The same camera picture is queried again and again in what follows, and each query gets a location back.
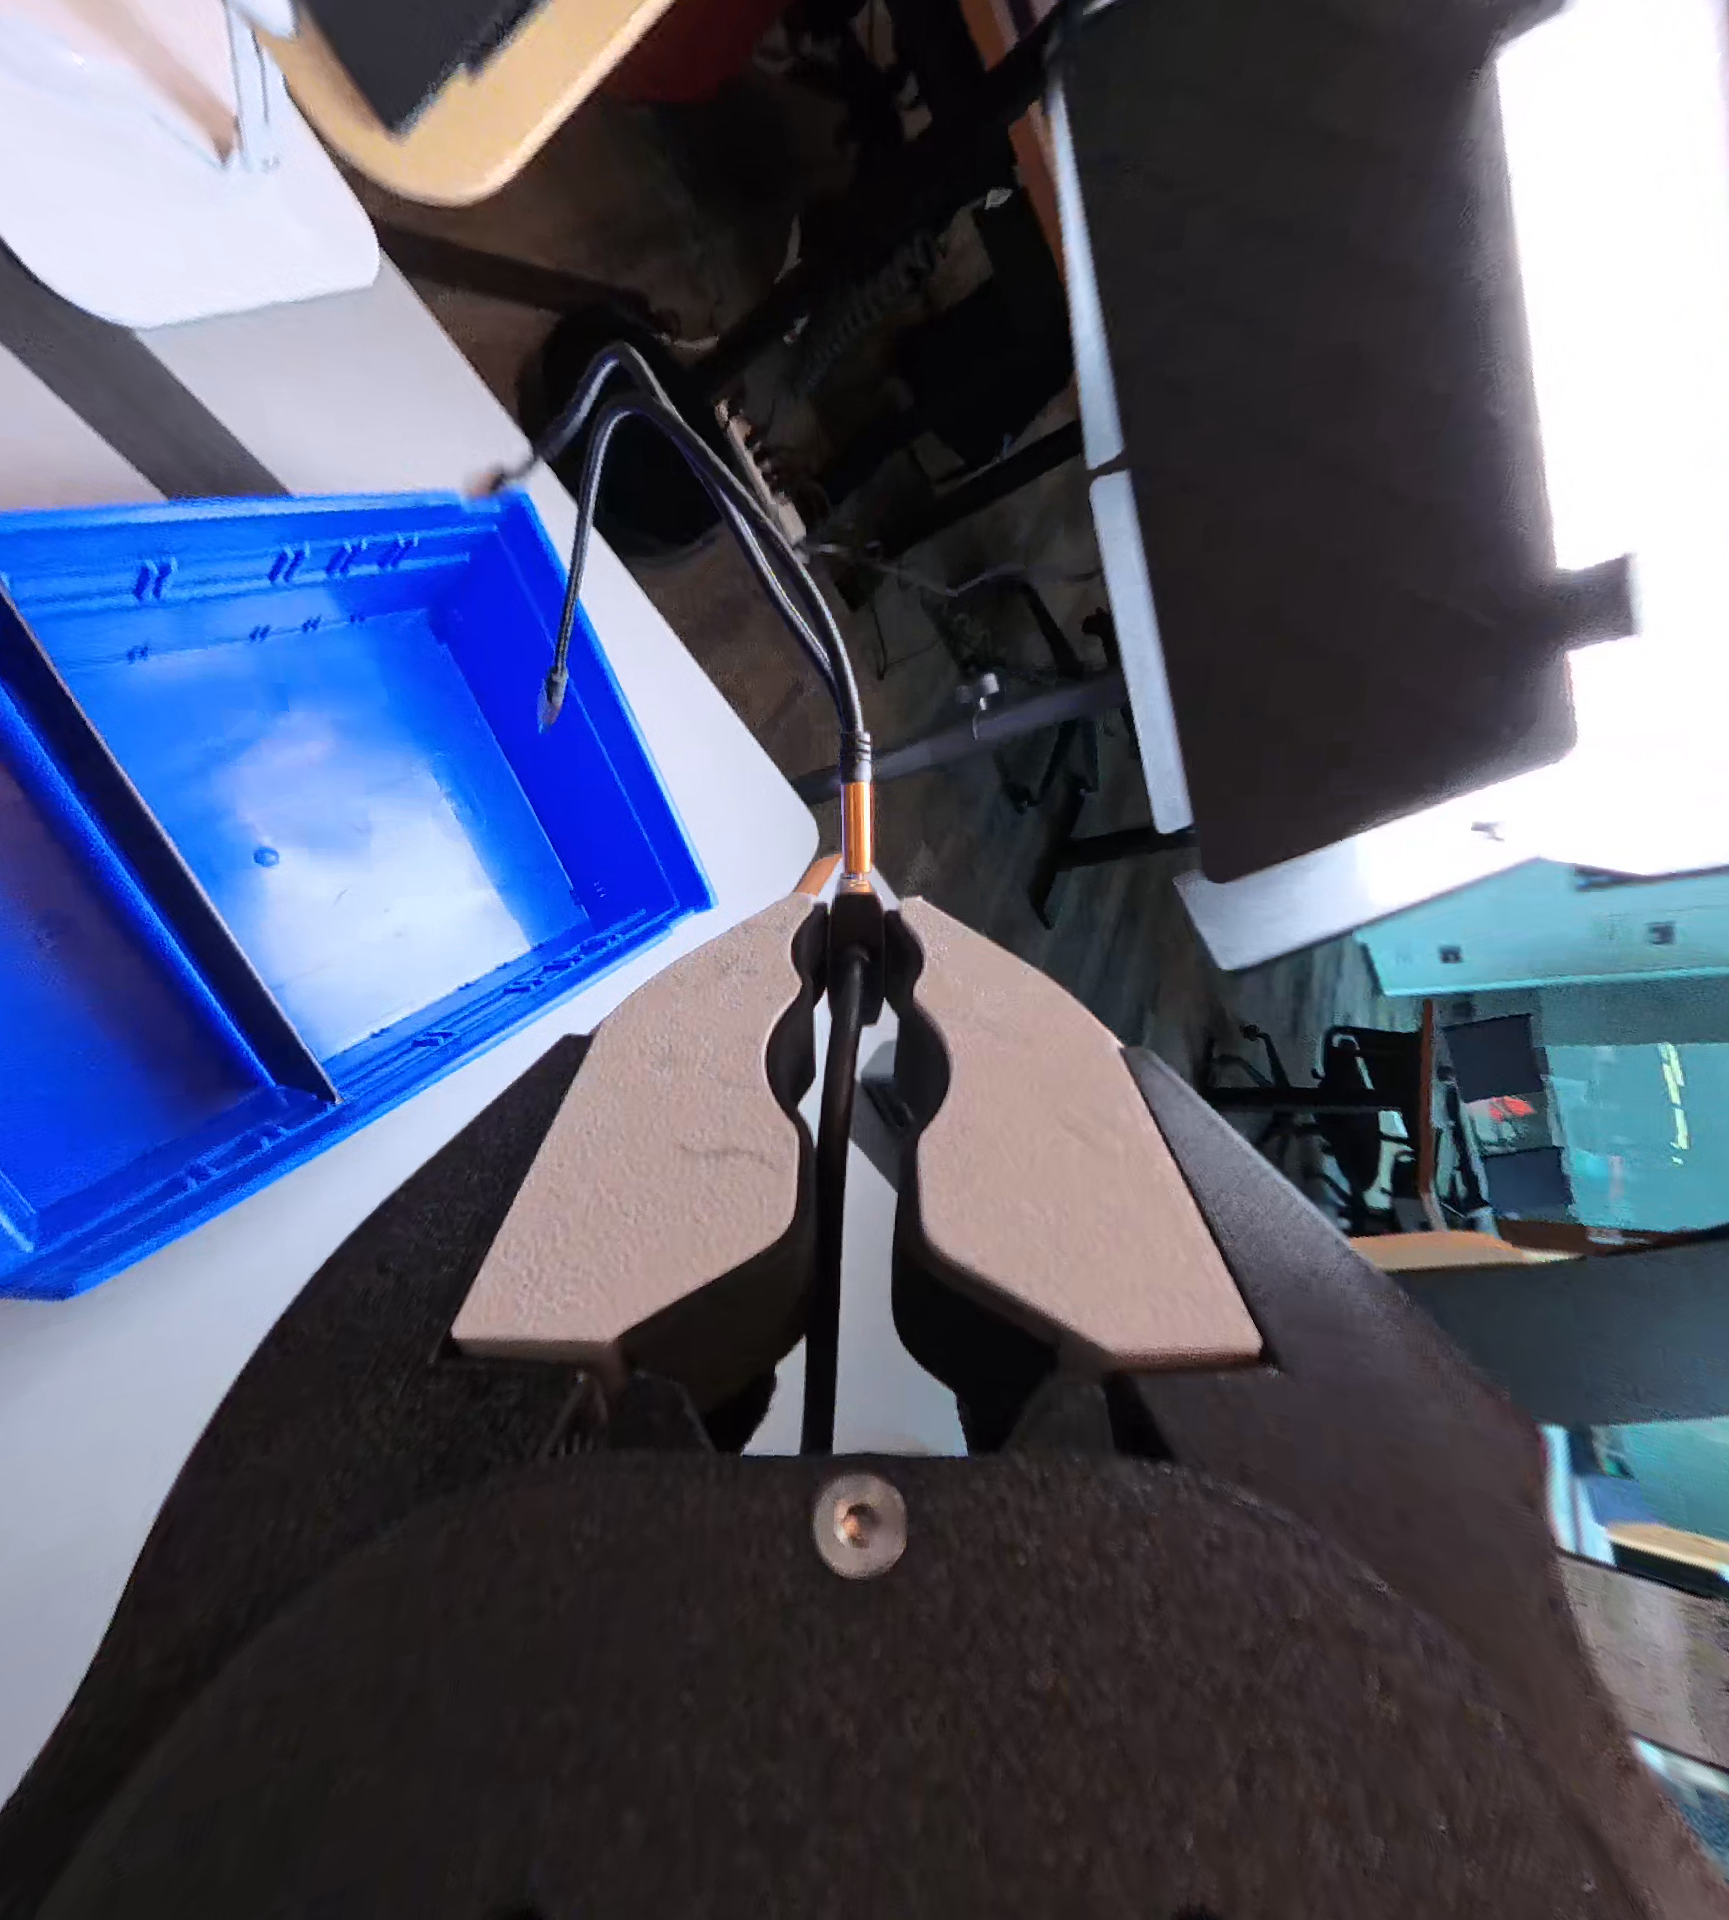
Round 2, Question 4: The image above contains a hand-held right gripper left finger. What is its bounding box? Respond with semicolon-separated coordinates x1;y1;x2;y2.
449;893;829;1420

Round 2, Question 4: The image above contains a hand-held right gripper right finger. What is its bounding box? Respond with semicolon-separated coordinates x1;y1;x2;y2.
889;899;1262;1427

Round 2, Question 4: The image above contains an orange plug usb-c cable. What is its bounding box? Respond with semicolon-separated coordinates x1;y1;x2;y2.
469;342;891;1460

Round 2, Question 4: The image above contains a blue storage bin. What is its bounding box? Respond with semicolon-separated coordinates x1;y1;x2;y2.
0;492;716;1299

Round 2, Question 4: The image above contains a black light stand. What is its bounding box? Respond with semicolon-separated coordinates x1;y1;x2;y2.
796;674;1120;797

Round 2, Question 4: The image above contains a black bin divider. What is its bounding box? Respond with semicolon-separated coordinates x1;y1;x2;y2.
0;573;339;1108

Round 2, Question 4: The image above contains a white board stand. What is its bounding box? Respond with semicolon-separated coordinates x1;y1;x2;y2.
0;0;381;329

